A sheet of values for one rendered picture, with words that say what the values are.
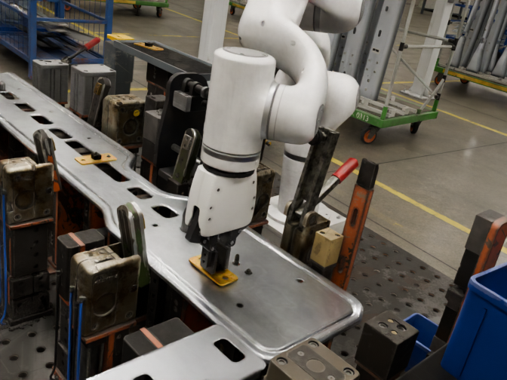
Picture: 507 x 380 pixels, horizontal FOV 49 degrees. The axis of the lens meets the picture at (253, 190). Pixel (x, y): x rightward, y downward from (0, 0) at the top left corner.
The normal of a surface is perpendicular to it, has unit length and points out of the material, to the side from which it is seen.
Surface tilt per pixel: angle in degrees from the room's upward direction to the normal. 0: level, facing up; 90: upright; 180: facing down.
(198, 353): 0
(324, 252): 90
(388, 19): 87
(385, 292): 0
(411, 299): 0
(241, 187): 90
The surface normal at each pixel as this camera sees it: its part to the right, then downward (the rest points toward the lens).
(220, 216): 0.60, 0.46
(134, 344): 0.16, -0.90
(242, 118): -0.09, 0.45
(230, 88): -0.30, 0.34
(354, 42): -0.68, 0.14
